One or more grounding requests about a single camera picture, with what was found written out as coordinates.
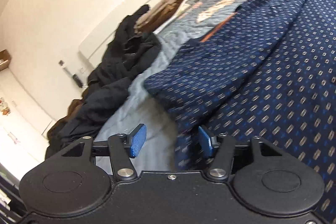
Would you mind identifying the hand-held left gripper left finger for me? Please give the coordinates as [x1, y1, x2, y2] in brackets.
[62, 123, 147, 181]

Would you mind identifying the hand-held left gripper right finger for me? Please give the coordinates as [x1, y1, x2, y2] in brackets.
[198, 126, 281, 181]

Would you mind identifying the navy patterned pajama top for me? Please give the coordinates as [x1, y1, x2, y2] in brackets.
[143, 0, 336, 222]

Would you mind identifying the stack of folded brown clothes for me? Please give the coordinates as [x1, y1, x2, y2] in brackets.
[134, 0, 204, 33]

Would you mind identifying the grey-blue printed quilt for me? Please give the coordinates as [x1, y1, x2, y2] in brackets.
[93, 0, 284, 172]

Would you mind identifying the dark navy garment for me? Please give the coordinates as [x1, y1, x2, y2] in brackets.
[60, 77, 132, 148]

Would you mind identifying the brown coat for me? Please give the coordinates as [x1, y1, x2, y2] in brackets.
[46, 99, 82, 140]

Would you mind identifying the black coat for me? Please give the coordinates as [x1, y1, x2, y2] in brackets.
[88, 4, 150, 86]

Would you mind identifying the black crumpled garment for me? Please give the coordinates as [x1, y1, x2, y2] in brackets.
[123, 32, 162, 75]

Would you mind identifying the white wardrobe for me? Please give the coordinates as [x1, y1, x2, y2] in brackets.
[0, 67, 57, 180]

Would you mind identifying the white headboard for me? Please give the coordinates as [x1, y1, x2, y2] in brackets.
[79, 0, 218, 67]

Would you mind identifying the brown cardboard box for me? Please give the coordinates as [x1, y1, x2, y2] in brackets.
[0, 49, 12, 72]

